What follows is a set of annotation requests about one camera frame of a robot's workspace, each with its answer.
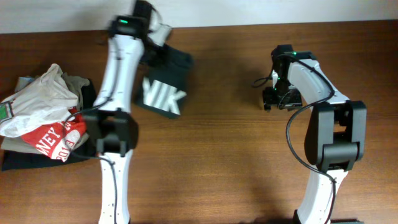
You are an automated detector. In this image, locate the dark green t-shirt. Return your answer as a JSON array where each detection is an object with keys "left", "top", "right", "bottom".
[{"left": 134, "top": 45, "right": 194, "bottom": 119}]

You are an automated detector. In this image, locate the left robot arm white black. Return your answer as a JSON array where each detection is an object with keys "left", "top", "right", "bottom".
[{"left": 83, "top": 16, "right": 172, "bottom": 223}]

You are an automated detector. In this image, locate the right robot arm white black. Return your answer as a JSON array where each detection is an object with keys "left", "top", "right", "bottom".
[{"left": 262, "top": 45, "right": 367, "bottom": 223}]

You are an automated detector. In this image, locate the black folded garment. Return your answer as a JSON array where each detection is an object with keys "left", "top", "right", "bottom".
[{"left": 1, "top": 80, "right": 97, "bottom": 171}]

